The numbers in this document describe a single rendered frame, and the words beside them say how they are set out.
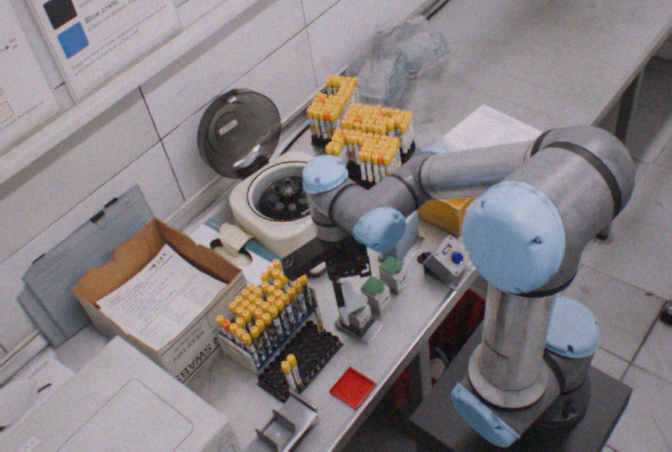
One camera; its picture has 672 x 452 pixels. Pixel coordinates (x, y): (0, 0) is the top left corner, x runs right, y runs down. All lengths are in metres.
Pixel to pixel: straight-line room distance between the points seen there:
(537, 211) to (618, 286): 1.99
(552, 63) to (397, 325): 0.99
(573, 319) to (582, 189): 0.43
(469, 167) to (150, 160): 0.86
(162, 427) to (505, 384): 0.51
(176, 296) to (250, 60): 0.61
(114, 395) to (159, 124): 0.68
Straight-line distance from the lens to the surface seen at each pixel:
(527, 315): 0.95
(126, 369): 1.27
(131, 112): 1.63
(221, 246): 1.73
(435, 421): 1.37
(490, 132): 1.95
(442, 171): 1.14
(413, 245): 1.69
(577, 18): 2.41
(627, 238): 2.93
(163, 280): 1.68
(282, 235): 1.61
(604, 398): 1.44
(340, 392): 1.50
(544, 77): 2.16
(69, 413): 1.27
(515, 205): 0.81
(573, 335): 1.22
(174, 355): 1.50
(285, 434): 1.43
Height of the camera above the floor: 2.17
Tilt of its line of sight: 45 degrees down
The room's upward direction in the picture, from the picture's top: 11 degrees counter-clockwise
